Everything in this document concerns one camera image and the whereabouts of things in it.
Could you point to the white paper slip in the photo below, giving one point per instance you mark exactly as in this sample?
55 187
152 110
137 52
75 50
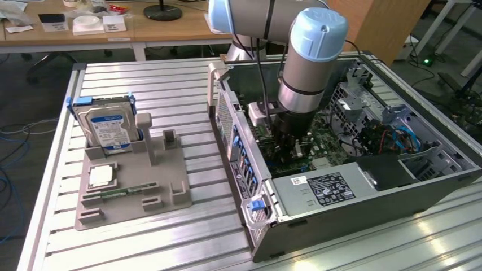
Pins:
19 28

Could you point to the blue disk caddy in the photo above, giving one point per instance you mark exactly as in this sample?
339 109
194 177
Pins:
80 101

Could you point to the grey power supply unit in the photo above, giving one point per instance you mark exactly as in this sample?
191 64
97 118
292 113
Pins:
294 197

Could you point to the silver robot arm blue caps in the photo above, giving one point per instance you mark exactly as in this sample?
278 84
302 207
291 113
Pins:
312 70

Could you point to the open dark grey PC case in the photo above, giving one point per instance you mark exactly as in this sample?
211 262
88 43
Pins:
358 223

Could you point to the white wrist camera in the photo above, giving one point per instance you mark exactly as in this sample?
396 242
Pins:
259 114

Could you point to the blue case latch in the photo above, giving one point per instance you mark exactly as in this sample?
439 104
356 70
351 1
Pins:
255 205

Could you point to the wooden cabinet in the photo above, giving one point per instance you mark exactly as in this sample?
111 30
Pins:
383 28

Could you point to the silver CPU chip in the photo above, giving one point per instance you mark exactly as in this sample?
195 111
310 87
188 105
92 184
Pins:
101 176

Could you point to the grey parts rack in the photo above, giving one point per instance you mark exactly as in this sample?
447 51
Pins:
131 169

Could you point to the black round lamp base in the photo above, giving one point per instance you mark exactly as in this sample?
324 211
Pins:
163 13

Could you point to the green motherboard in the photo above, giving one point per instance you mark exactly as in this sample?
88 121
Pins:
327 141

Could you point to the metal disk bay cage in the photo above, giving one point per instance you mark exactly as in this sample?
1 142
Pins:
351 108

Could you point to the white desk frame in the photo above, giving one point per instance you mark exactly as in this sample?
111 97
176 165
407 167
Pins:
471 66

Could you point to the white box round recess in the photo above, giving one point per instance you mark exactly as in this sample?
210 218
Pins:
88 26

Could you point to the white tape roll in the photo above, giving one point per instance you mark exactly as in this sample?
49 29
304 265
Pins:
71 2

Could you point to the white box black label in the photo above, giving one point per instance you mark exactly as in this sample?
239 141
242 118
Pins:
52 26

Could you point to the hard disk blue label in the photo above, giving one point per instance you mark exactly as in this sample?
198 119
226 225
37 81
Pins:
108 130

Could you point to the red packet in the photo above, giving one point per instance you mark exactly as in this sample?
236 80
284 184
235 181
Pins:
117 9

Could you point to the wooden desk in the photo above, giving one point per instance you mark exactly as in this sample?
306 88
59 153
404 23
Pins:
169 28

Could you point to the green RAM stick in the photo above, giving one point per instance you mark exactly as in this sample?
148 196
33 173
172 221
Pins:
120 192

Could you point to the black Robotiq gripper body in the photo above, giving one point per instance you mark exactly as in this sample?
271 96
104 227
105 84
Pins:
294 127

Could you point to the clear plastic bag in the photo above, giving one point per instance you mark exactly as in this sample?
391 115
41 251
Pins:
15 15

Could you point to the white paper stack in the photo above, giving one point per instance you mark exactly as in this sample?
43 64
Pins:
211 28

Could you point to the white box small print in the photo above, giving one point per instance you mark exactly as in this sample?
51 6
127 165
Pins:
113 25

